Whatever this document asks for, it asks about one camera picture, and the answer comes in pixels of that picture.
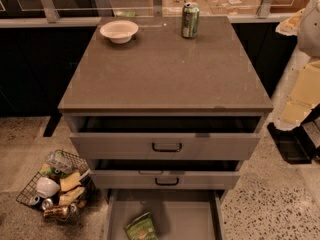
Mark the grey top drawer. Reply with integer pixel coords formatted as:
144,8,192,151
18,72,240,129
71,116,259,160

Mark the silver can in basket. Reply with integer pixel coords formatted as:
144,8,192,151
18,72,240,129
41,198,53,211

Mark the white ceramic cup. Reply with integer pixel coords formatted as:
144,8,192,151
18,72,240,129
36,177,60,198

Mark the black floor tray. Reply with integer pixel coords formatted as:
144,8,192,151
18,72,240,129
267,123,320,164

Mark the black wire basket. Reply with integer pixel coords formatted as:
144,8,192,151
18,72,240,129
16,150,95,224

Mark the green soda can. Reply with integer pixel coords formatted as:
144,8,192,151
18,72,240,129
181,2,200,38

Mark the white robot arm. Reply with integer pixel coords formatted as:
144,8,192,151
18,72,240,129
272,0,320,131

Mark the grey bottom drawer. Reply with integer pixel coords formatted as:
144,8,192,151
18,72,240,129
102,190,226,240

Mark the grey drawer cabinet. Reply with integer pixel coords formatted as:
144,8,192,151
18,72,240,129
57,15,275,240

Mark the white paper bowl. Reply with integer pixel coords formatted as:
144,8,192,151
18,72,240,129
100,20,139,44

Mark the green jalapeno chip bag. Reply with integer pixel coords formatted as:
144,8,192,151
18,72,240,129
123,212,159,240

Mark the clear plastic bottle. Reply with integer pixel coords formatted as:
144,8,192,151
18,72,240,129
44,150,73,174

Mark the grey middle drawer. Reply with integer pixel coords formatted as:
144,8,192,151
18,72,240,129
91,160,240,190

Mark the yellow sponge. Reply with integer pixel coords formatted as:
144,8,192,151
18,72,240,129
60,171,80,192

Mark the grey drawer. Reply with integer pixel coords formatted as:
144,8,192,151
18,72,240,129
71,116,259,160
91,160,240,190
102,190,226,240

